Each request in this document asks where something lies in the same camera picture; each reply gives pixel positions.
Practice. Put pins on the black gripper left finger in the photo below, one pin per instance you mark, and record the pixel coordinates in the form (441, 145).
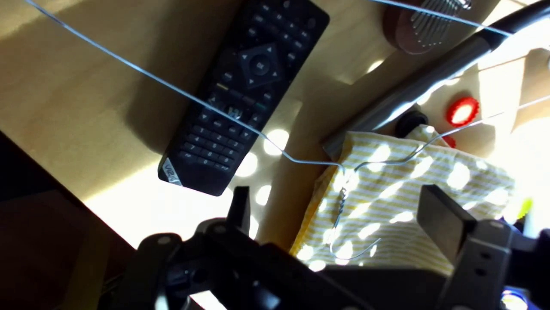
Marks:
(242, 207)

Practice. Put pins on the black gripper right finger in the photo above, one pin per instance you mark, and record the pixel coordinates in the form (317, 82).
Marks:
(453, 225)

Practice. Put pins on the yellow cloth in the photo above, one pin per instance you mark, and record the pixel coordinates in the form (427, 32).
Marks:
(525, 207)

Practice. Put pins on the small black object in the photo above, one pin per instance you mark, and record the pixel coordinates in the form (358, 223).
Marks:
(410, 121)

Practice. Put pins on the black remote control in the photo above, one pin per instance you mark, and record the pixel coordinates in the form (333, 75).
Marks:
(247, 87)

